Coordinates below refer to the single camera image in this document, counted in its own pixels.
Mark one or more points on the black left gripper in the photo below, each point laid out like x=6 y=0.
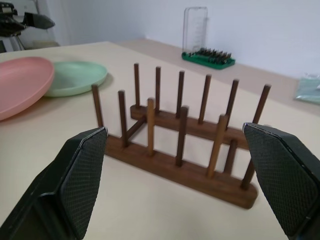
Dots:
x=7 y=11

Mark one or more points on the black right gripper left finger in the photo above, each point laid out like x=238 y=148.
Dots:
x=62 y=190

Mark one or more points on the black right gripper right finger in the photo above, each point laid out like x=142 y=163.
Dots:
x=285 y=175

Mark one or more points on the green screwdriver bit set case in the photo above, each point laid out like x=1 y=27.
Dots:
x=207 y=61

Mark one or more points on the pink plastic plate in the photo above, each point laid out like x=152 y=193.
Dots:
x=22 y=82

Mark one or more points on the green plastic plate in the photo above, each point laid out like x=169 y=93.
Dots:
x=80 y=72

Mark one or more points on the wooden dish rack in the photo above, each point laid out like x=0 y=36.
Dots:
x=175 y=162

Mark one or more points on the teal dustpan in plastic bag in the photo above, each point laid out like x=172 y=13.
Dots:
x=310 y=92

